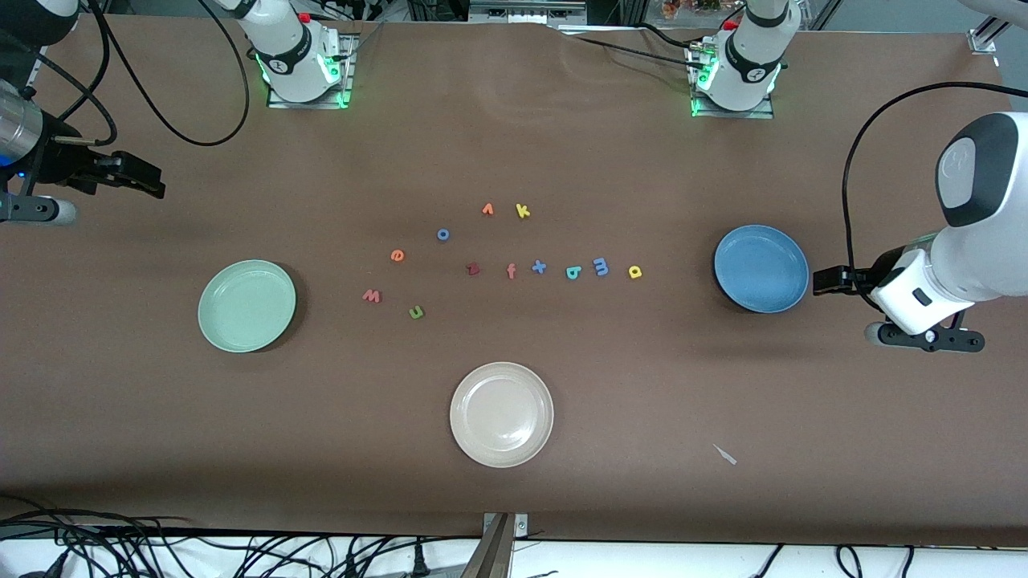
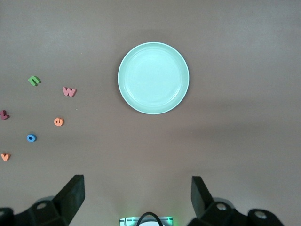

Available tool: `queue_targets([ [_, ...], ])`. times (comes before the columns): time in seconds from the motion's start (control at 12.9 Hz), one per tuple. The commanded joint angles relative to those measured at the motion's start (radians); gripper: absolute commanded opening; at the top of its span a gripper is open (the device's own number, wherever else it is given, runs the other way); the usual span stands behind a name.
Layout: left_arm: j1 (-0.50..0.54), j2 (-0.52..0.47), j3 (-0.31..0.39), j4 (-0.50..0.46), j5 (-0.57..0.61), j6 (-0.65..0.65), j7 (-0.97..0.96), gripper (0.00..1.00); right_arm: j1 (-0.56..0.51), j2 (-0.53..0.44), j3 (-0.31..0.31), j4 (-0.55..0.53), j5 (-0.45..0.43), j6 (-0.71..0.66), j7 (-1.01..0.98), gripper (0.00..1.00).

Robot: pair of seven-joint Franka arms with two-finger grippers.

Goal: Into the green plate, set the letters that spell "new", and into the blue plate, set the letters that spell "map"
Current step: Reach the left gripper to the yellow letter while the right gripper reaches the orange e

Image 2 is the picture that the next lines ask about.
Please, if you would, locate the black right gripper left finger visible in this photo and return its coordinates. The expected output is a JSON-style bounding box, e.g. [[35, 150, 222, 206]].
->
[[0, 174, 85, 226]]

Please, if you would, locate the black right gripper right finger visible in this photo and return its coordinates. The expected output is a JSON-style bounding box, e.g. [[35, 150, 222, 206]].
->
[[188, 176, 286, 226]]

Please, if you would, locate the pink letter w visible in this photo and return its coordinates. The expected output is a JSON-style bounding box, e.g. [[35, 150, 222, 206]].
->
[[62, 86, 77, 97]]

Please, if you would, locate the green letter n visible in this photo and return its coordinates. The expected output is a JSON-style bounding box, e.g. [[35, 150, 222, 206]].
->
[[27, 75, 42, 87]]

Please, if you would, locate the green plate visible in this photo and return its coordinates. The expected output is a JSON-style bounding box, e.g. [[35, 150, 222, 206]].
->
[[117, 41, 190, 115]]

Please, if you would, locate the black base cable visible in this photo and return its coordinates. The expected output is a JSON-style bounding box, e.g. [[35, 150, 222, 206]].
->
[[137, 211, 163, 226]]

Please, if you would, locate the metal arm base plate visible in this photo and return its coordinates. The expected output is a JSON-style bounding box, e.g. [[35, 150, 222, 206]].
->
[[119, 215, 175, 226]]

